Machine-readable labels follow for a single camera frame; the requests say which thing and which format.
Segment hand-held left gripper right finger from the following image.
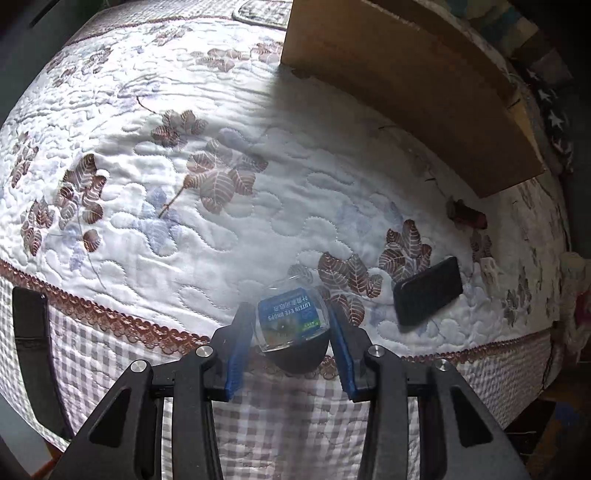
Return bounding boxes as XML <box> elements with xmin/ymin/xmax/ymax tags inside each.
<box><xmin>325</xmin><ymin>303</ymin><xmax>532</xmax><ymax>480</ymax></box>

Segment floral quilted bedspread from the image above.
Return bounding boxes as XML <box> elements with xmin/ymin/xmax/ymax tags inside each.
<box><xmin>0</xmin><ymin>7</ymin><xmax>573</xmax><ymax>480</ymax></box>

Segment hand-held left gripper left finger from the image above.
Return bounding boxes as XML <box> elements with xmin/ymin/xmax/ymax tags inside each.
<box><xmin>53</xmin><ymin>302</ymin><xmax>257</xmax><ymax>480</ymax></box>

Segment black flat strap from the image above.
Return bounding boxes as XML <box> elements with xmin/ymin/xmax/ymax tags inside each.
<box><xmin>12</xmin><ymin>286</ymin><xmax>71</xmax><ymax>439</ymax></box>

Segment cardboard box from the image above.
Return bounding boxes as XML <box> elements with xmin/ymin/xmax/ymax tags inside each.
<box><xmin>281</xmin><ymin>0</ymin><xmax>546</xmax><ymax>198</ymax></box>

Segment black smartphone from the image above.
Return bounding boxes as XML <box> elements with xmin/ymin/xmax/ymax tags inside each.
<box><xmin>393</xmin><ymin>256</ymin><xmax>464</xmax><ymax>327</ymax></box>

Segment dark star print pillow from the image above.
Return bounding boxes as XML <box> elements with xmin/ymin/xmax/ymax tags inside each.
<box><xmin>526</xmin><ymin>60</ymin><xmax>576</xmax><ymax>174</ymax></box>

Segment checkered quilted pad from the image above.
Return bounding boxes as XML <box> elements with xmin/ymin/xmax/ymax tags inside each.
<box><xmin>232</xmin><ymin>0</ymin><xmax>296</xmax><ymax>32</ymax></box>

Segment clear eye drops pack blue label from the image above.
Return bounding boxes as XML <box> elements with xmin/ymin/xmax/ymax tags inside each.
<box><xmin>255</xmin><ymin>277</ymin><xmax>332</xmax><ymax>354</ymax></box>

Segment white plastic bag pink contents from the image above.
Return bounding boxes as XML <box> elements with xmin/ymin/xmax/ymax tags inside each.
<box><xmin>560</xmin><ymin>251</ymin><xmax>591</xmax><ymax>366</ymax></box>

